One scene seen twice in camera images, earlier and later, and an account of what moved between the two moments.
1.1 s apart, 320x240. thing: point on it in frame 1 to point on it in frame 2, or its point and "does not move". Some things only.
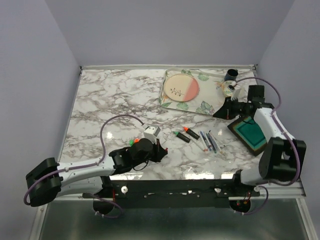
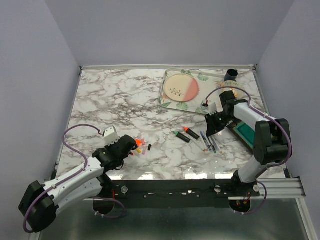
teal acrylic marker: (210, 142) does not move
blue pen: (205, 140) does not move
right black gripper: (225, 111) to (212, 128)
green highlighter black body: (183, 137) does not move
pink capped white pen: (204, 149) does not move
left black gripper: (159, 152) to (112, 145)
